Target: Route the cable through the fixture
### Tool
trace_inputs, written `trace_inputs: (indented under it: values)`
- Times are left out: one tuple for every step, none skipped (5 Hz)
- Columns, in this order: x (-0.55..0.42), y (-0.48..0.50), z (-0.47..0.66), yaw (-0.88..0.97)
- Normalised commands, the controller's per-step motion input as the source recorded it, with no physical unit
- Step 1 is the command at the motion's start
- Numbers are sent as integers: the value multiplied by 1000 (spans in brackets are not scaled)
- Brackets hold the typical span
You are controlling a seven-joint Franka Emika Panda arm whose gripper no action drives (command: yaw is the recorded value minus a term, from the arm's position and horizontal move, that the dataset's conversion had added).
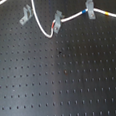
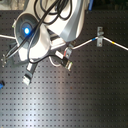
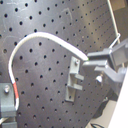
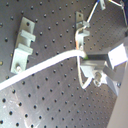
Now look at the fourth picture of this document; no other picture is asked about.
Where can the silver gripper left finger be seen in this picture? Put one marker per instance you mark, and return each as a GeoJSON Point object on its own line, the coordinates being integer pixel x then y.
{"type": "Point", "coordinates": [98, 56]}

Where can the left metal cable clip bracket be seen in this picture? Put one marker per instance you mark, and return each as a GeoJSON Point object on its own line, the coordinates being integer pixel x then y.
{"type": "Point", "coordinates": [23, 46]}

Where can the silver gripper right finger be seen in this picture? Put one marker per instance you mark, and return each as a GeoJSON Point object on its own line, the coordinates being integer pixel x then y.
{"type": "Point", "coordinates": [96, 74]}

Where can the metal cable clip bracket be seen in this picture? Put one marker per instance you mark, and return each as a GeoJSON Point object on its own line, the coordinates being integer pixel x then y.
{"type": "Point", "coordinates": [23, 46]}
{"type": "Point", "coordinates": [81, 29]}

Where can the right metal cable clip bracket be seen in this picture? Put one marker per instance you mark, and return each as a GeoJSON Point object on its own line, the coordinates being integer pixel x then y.
{"type": "Point", "coordinates": [81, 29]}

